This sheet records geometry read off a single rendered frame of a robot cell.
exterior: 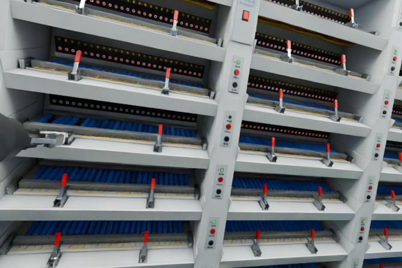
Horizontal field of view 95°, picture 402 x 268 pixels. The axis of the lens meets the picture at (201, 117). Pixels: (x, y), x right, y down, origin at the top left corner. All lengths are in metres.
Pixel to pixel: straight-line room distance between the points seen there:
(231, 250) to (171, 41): 0.80
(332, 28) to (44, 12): 0.96
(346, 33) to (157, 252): 1.10
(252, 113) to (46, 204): 0.71
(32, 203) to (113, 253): 0.30
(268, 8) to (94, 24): 0.57
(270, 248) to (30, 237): 0.87
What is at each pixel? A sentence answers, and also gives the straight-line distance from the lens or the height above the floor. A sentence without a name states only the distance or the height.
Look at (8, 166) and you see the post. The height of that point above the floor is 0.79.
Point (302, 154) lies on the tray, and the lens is 0.92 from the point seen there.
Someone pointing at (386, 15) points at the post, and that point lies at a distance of 1.21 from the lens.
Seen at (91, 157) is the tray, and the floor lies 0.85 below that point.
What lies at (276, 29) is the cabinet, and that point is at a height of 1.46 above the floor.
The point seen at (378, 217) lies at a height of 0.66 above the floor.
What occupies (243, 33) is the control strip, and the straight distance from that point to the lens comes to 0.70.
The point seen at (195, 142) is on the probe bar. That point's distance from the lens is 0.70.
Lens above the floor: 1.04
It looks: 3 degrees down
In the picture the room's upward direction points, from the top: 8 degrees clockwise
